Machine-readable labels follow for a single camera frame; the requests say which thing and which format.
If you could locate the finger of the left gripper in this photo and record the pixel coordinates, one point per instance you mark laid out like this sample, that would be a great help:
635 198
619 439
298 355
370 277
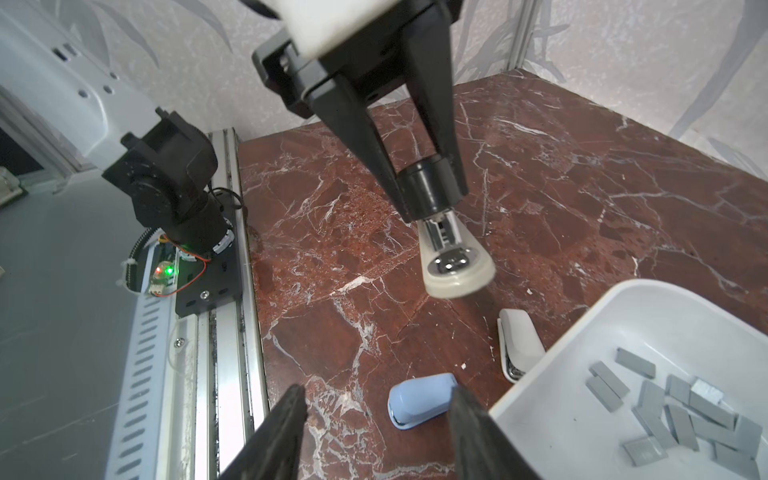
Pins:
339 106
426 49

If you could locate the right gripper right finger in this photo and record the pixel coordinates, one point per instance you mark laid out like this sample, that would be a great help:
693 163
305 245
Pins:
481 449

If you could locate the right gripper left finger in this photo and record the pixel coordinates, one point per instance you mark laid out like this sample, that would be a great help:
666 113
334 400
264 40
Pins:
273 451

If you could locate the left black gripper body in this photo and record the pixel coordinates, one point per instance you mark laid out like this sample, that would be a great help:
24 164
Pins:
358 40

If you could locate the white oval tray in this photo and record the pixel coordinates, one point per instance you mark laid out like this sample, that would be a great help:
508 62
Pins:
567 423

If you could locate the small blue stapler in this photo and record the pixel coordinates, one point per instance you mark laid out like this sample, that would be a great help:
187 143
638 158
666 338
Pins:
415 401

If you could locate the small white stapler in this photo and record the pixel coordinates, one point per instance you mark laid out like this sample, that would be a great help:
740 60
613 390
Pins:
520 345

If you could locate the beige black long stapler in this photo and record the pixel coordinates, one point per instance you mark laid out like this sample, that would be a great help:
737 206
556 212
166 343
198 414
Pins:
453 262

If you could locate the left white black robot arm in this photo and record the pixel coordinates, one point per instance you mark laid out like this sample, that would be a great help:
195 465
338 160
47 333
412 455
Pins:
162 162

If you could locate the grey staple strip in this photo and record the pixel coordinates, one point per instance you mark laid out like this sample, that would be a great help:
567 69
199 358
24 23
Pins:
635 363
645 451
681 423
617 386

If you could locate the green circuit board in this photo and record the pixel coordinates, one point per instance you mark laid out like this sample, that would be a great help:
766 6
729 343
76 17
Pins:
164 271

